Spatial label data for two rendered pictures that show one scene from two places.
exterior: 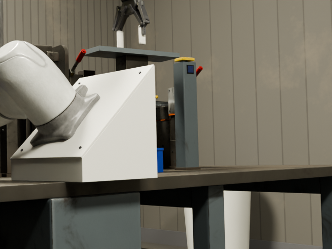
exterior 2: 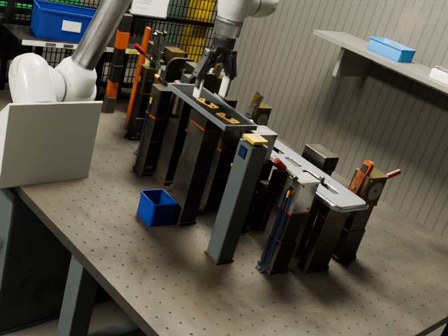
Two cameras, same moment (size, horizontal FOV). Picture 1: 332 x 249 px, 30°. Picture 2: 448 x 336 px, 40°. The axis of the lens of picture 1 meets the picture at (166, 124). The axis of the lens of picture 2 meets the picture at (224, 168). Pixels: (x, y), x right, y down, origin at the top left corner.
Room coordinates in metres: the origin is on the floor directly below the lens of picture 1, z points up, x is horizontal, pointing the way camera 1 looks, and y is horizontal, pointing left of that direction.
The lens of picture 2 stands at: (2.29, -1.89, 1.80)
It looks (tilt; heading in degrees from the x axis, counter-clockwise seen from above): 23 degrees down; 84
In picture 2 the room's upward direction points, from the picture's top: 16 degrees clockwise
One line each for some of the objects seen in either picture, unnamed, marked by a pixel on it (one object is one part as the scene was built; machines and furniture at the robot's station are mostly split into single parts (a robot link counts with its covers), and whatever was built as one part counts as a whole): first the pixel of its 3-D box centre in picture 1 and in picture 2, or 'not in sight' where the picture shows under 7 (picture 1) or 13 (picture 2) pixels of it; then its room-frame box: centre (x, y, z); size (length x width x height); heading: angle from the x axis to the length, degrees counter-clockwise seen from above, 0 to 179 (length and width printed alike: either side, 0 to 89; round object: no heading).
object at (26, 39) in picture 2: not in sight; (101, 42); (1.84, 1.12, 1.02); 0.90 x 0.22 x 0.03; 36
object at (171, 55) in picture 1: (131, 54); (211, 105); (2.40, 0.13, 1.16); 0.37 x 0.14 x 0.02; 126
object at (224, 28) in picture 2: not in sight; (227, 27); (2.38, 0.13, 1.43); 0.09 x 0.09 x 0.06
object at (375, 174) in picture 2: not in sight; (357, 215); (3.04, 0.15, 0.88); 0.14 x 0.09 x 0.36; 36
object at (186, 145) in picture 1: (186, 116); (235, 203); (2.55, -0.08, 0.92); 0.08 x 0.08 x 0.44; 36
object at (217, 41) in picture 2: (130, 2); (222, 49); (2.38, 0.13, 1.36); 0.08 x 0.07 x 0.09; 45
